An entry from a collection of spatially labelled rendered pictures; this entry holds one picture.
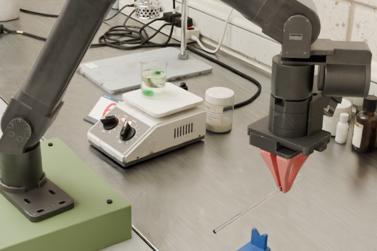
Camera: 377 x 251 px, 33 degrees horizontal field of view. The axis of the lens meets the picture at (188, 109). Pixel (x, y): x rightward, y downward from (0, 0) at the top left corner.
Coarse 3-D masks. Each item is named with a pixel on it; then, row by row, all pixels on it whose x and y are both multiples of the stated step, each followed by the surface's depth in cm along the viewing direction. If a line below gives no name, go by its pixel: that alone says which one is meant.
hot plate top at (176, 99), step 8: (168, 88) 128; (176, 88) 128; (128, 96) 123; (136, 96) 123; (168, 96) 124; (176, 96) 124; (184, 96) 124; (192, 96) 124; (136, 104) 120; (144, 104) 120; (152, 104) 120; (160, 104) 120; (168, 104) 120; (176, 104) 120; (184, 104) 120; (192, 104) 121; (200, 104) 123; (152, 112) 117; (160, 112) 117; (168, 112) 118; (176, 112) 119
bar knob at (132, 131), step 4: (124, 124) 117; (128, 124) 117; (124, 128) 116; (128, 128) 117; (132, 128) 117; (120, 132) 116; (124, 132) 115; (128, 132) 117; (132, 132) 116; (120, 136) 117; (124, 136) 115; (128, 136) 116; (132, 136) 116; (124, 140) 116
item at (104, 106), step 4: (100, 100) 135; (104, 100) 135; (108, 100) 134; (100, 104) 135; (104, 104) 134; (108, 104) 134; (112, 104) 133; (116, 104) 133; (96, 108) 135; (100, 108) 134; (104, 108) 134; (108, 108) 133; (92, 112) 135; (96, 112) 134; (100, 112) 134; (104, 112) 133; (96, 116) 133; (100, 116) 133
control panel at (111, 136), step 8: (112, 112) 123; (120, 112) 122; (120, 120) 121; (128, 120) 120; (136, 120) 119; (96, 128) 122; (120, 128) 119; (136, 128) 117; (144, 128) 116; (96, 136) 120; (104, 136) 119; (112, 136) 118; (136, 136) 116; (112, 144) 117; (120, 144) 116; (128, 144) 115
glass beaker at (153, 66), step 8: (144, 56) 123; (152, 56) 124; (160, 56) 123; (144, 64) 123; (152, 64) 124; (160, 64) 124; (144, 72) 120; (152, 72) 120; (160, 72) 120; (144, 80) 121; (152, 80) 120; (160, 80) 121; (144, 88) 122; (152, 88) 121; (160, 88) 122; (144, 96) 122; (152, 96) 122; (160, 96) 122
